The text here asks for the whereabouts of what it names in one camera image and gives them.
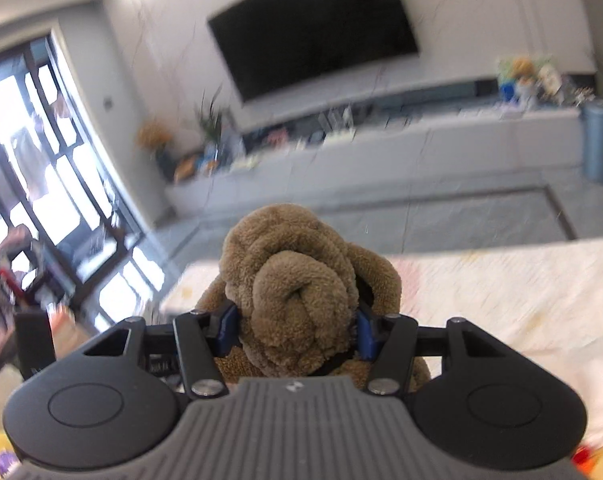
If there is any black wall television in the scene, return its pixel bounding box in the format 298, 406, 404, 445
208, 0, 419, 101

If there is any dried yellow flower vase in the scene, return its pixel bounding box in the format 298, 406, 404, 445
135, 119, 176, 182

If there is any white lace tablecloth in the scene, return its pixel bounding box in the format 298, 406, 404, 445
161, 238, 603, 446

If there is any green potted grass plant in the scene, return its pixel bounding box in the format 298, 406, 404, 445
195, 88, 230, 164

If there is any brown plush toy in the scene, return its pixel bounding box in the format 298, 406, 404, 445
196, 204, 402, 387

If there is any teddy bear bouquet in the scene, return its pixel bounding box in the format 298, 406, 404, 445
497, 55, 566, 110

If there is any blue grey trash bin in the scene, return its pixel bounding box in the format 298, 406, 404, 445
581, 100, 603, 184

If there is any orange red crochet ball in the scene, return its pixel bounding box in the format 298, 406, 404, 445
571, 444, 603, 479

